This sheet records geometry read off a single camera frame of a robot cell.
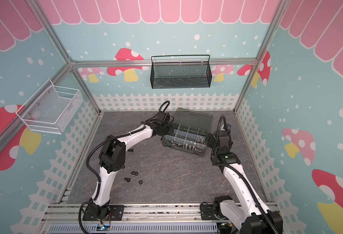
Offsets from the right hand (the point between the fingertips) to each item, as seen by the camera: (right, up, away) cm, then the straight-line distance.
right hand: (215, 136), depth 81 cm
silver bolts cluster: (-16, -7, +15) cm, 23 cm away
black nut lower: (-43, -27, +3) cm, 51 cm away
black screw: (-50, -26, +4) cm, 56 cm away
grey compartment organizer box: (-11, +3, +24) cm, 27 cm away
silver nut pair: (-5, -4, +21) cm, 22 cm away
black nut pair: (-46, -23, +6) cm, 52 cm away
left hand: (-24, +2, +17) cm, 29 cm away
